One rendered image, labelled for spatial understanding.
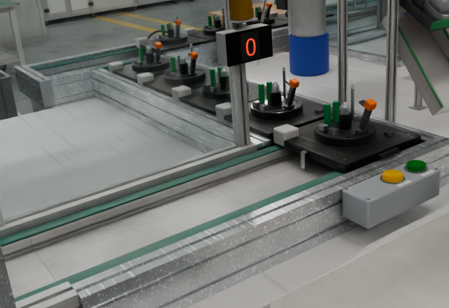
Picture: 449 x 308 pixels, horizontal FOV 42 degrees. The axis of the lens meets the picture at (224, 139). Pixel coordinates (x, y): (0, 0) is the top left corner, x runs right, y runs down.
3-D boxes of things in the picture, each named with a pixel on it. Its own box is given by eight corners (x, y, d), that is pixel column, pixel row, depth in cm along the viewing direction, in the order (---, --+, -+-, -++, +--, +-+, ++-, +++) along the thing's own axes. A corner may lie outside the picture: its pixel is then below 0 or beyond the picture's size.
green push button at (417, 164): (430, 172, 118) (430, 163, 117) (417, 178, 116) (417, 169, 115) (414, 166, 121) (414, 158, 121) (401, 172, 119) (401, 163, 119)
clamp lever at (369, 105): (367, 130, 130) (377, 102, 126) (361, 132, 129) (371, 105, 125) (357, 121, 133) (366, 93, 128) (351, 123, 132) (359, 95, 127)
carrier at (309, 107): (341, 117, 153) (341, 71, 149) (269, 141, 141) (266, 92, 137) (282, 99, 172) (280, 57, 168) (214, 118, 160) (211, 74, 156)
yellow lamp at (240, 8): (257, 17, 124) (256, -6, 123) (238, 21, 122) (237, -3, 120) (244, 15, 128) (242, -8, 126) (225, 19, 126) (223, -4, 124)
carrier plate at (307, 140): (420, 143, 133) (421, 134, 132) (345, 174, 121) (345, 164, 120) (345, 119, 152) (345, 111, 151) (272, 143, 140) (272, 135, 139)
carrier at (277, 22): (296, 25, 277) (294, -2, 272) (255, 34, 265) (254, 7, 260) (264, 21, 296) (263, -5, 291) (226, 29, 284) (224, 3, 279)
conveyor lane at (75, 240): (418, 178, 136) (420, 139, 133) (77, 331, 94) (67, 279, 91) (333, 145, 159) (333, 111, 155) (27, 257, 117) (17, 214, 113)
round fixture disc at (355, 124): (389, 135, 134) (389, 127, 133) (345, 151, 127) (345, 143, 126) (345, 121, 145) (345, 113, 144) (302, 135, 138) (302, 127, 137)
